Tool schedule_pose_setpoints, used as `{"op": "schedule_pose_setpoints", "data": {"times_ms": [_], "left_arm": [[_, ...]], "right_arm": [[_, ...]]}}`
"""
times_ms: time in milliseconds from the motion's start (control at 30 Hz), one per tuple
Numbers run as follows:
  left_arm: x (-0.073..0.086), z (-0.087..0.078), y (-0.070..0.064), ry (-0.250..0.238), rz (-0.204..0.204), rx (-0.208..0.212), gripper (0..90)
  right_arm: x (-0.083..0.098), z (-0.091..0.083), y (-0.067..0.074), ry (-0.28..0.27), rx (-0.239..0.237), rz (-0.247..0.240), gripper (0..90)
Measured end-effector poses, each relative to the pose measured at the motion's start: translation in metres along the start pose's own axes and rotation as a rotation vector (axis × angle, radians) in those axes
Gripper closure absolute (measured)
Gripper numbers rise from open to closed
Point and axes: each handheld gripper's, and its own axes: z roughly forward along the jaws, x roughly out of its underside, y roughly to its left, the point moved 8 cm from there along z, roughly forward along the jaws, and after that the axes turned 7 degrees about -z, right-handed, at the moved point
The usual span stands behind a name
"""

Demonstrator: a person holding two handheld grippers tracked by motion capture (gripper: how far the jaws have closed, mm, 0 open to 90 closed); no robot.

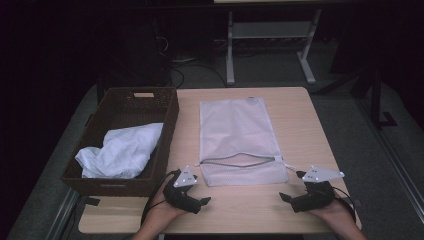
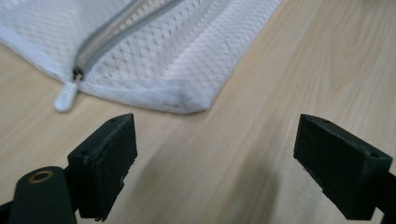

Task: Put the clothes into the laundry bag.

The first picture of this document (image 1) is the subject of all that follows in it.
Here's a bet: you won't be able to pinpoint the brown woven basket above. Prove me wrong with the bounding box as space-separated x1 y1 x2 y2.
59 86 180 198

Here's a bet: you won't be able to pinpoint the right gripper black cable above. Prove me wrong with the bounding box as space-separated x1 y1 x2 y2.
331 185 357 221

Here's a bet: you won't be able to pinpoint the black floor cables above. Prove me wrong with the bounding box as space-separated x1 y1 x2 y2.
168 58 229 88

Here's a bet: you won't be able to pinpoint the white shirt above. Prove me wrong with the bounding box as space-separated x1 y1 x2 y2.
74 122 165 180

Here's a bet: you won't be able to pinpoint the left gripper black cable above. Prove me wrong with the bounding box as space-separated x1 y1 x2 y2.
140 169 181 226

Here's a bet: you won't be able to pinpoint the person's left hand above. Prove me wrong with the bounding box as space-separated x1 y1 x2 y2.
151 184 188 225

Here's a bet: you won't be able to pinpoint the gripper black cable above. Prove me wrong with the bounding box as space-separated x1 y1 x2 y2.
331 185 357 221
140 169 181 226

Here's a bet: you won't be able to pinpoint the white metal desk frame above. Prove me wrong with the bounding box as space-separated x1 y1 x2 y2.
225 9 323 86

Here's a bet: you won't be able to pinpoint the metal floor rail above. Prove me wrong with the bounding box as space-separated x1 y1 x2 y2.
358 99 424 224
44 188 81 240

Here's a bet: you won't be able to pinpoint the white mesh laundry bag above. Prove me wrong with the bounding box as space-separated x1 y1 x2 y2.
198 96 297 188

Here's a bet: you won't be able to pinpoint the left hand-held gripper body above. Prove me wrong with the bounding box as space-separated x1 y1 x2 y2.
162 165 203 215

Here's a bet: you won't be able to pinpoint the black metal stand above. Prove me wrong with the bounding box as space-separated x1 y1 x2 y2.
364 66 398 130

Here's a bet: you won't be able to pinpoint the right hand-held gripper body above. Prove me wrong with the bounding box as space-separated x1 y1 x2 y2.
290 165 346 214

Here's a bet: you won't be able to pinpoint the person's right hand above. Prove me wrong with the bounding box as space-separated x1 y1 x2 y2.
308 199 352 225

